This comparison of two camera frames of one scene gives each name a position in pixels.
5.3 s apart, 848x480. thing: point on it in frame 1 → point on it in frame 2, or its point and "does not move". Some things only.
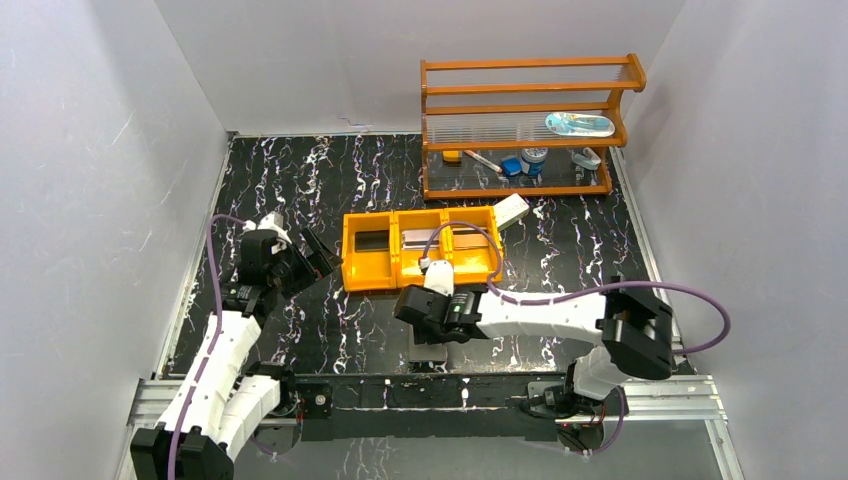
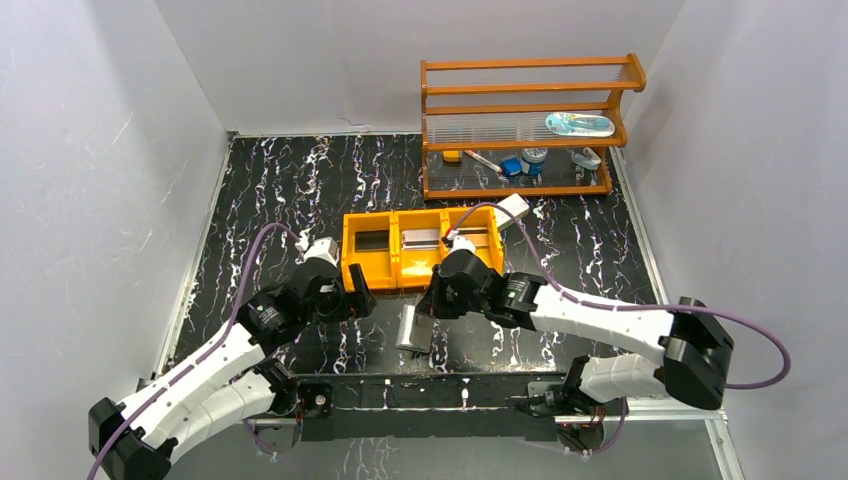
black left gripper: [307, 253] → [350, 297]
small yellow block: [450, 155] does not move
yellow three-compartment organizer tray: [383, 251] does not move
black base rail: [420, 408] does not move
